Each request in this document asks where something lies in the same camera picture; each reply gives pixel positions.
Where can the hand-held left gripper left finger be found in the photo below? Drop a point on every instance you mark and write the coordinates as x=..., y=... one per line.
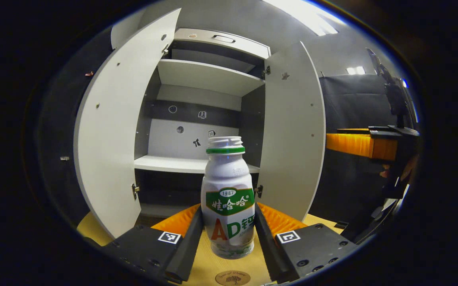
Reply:
x=183, y=246

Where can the grey open cabinet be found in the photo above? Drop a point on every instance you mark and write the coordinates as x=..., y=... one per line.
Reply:
x=189, y=139

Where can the beige cabinet drawer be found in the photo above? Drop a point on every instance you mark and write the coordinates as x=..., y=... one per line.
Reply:
x=213, y=41

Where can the white green label bottle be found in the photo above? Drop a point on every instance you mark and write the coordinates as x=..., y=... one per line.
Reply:
x=229, y=186

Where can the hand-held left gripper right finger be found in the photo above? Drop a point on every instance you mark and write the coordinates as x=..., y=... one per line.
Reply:
x=266, y=246

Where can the metal door hinge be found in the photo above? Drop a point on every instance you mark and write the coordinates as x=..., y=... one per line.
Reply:
x=259, y=191
x=165, y=48
x=135, y=190
x=267, y=70

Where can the round wooden coaster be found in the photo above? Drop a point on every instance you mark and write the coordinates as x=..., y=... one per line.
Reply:
x=233, y=278

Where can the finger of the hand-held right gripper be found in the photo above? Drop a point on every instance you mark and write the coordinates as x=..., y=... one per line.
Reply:
x=352, y=145
x=396, y=130

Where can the long ceiling light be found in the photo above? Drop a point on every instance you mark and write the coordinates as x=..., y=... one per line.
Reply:
x=308, y=16

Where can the small ceiling light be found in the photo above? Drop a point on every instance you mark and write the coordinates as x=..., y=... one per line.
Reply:
x=355, y=70

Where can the grey cabinet door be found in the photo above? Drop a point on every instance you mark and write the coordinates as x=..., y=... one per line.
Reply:
x=292, y=131
x=109, y=131

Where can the grey cabinet shelf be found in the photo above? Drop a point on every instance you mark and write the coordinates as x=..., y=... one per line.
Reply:
x=205, y=77

